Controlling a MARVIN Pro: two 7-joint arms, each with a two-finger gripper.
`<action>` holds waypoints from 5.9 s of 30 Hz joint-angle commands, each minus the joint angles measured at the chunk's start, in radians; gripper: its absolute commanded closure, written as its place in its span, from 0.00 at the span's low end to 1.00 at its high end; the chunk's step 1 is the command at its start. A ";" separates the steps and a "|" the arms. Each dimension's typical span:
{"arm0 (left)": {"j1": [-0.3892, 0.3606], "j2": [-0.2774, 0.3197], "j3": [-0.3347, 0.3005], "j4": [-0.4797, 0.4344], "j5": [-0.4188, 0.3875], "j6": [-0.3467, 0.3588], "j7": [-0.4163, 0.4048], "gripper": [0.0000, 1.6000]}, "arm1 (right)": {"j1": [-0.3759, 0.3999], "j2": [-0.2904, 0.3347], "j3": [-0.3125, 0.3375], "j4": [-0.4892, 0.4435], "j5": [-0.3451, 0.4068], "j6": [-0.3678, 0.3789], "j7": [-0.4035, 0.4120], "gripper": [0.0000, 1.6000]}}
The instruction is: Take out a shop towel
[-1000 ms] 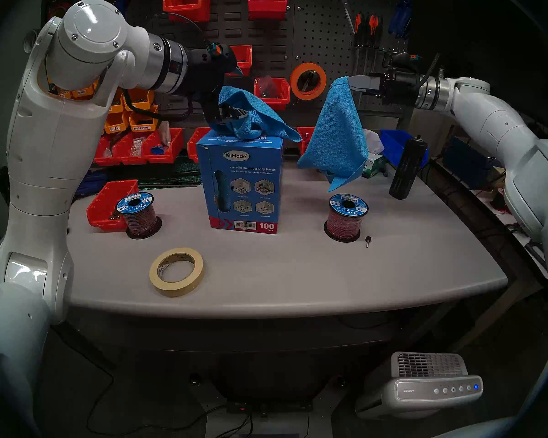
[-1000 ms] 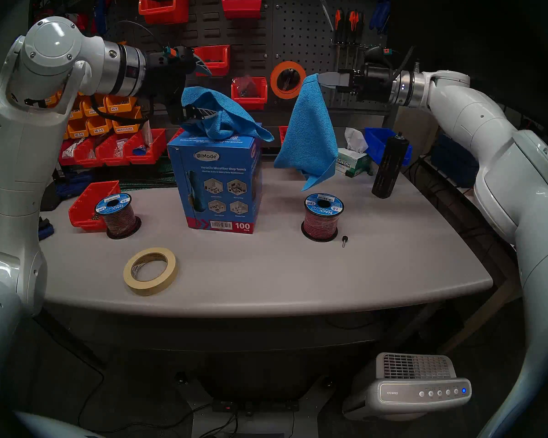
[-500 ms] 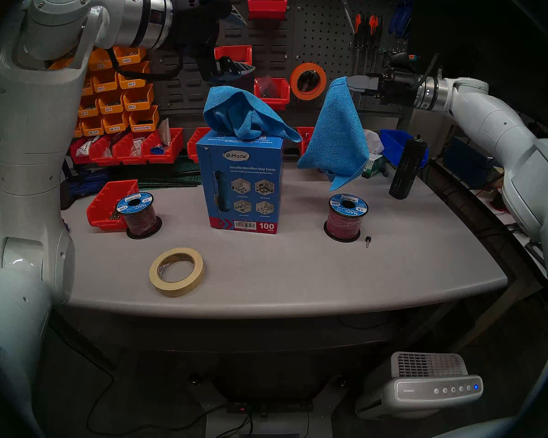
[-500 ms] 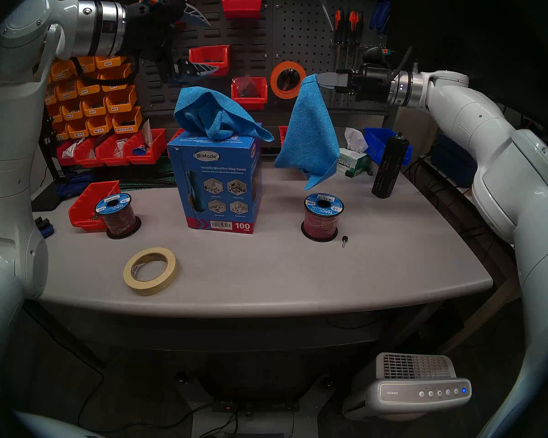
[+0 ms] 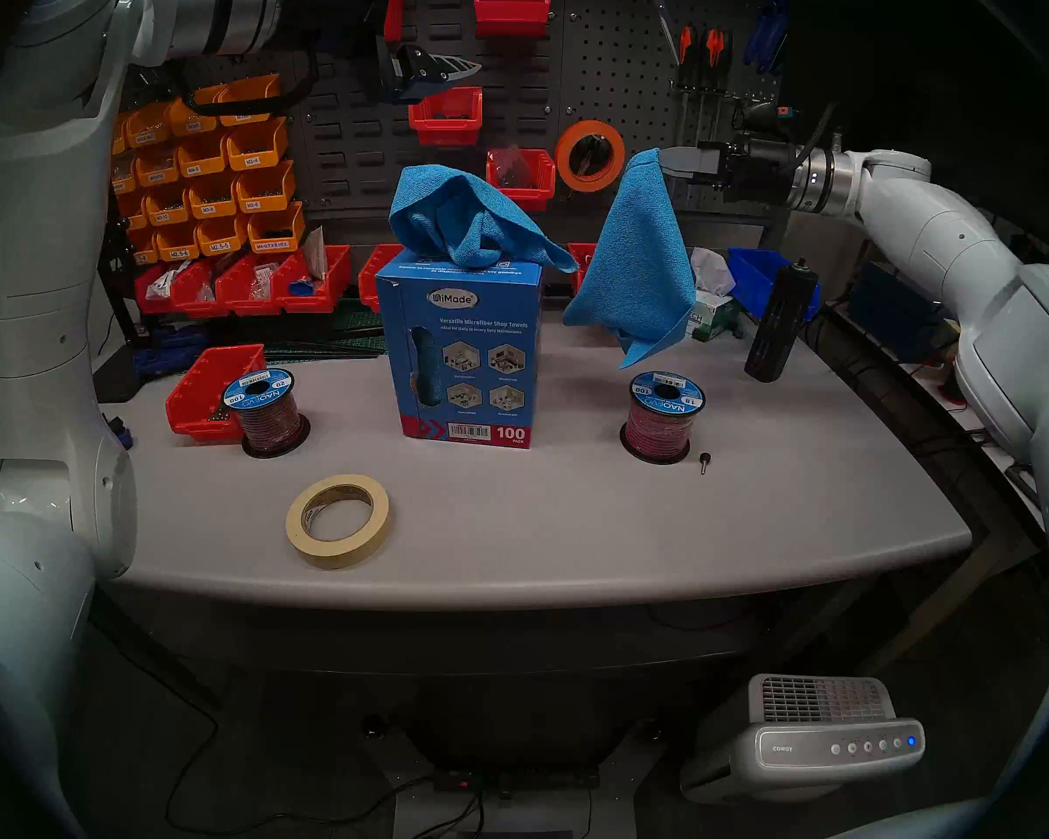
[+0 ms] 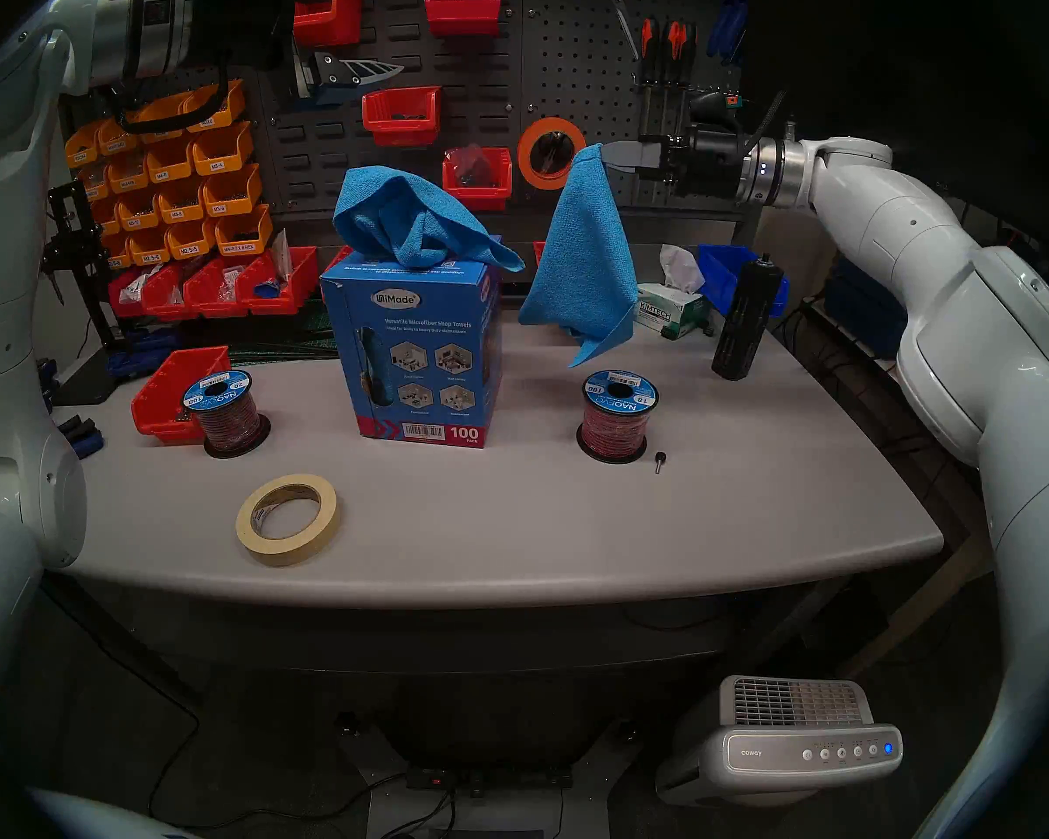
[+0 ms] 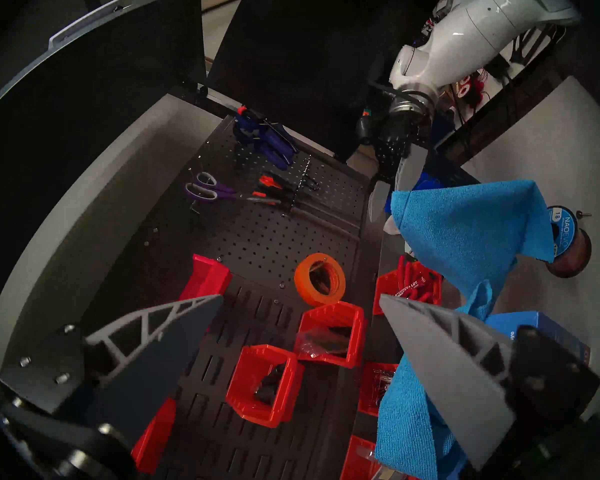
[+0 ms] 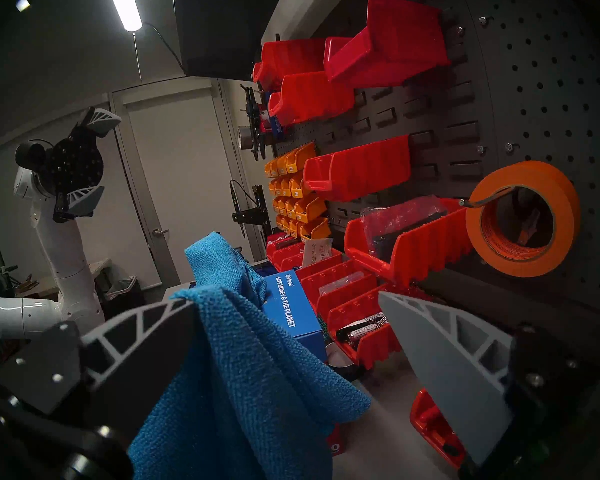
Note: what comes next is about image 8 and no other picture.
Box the yellow bin labelled M4 hex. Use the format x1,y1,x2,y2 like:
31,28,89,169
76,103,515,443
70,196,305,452
300,216,332,240

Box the orange tape roll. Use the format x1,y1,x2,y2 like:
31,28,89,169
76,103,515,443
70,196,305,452
465,160,581,278

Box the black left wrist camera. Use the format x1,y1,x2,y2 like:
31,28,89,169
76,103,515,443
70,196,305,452
14,141,49,173

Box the clear plastic bag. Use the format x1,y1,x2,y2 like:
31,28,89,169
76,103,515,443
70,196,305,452
360,195,449,255

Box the yellow bin labelled M3-4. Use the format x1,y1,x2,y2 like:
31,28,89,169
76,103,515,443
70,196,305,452
290,173,313,199

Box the black metal stand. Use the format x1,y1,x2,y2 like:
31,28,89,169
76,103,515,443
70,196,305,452
229,180,274,241

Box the black tape roll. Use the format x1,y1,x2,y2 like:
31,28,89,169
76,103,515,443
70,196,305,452
325,341,364,383

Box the dark red plastic bin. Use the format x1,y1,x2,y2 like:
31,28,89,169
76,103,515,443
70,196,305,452
323,0,451,89

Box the yellow bin labelled M3-6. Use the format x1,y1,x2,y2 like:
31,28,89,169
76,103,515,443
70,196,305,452
295,194,327,224

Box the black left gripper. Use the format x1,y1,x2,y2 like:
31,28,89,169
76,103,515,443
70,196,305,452
44,107,123,222

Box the red bin with wires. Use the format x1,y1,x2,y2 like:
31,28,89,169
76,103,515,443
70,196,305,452
327,284,403,370

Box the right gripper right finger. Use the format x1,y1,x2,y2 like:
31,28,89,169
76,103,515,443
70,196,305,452
378,290,514,468

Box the red bin with plastic bag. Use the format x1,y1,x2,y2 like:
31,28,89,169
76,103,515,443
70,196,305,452
344,198,474,289

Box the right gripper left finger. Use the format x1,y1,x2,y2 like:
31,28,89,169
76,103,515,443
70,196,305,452
80,298,202,447

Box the blue shop towel box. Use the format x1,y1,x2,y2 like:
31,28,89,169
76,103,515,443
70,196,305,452
261,271,346,456

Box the black overhead cabinet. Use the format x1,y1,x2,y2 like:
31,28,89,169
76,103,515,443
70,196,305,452
172,0,291,82

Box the grey duct tape roll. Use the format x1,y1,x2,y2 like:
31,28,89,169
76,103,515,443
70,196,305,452
237,125,261,151

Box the ceiling light bar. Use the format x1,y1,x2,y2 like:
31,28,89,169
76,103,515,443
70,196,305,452
106,0,144,33

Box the grey door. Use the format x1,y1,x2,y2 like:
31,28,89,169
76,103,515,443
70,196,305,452
111,78,263,291

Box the yellow bin labelled M3X6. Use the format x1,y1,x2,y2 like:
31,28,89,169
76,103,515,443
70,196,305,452
285,143,317,174

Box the white paper packet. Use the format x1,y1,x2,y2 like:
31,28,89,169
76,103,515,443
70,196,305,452
302,238,334,269

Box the grey waste bin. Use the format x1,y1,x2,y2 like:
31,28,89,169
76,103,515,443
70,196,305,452
104,276,145,307

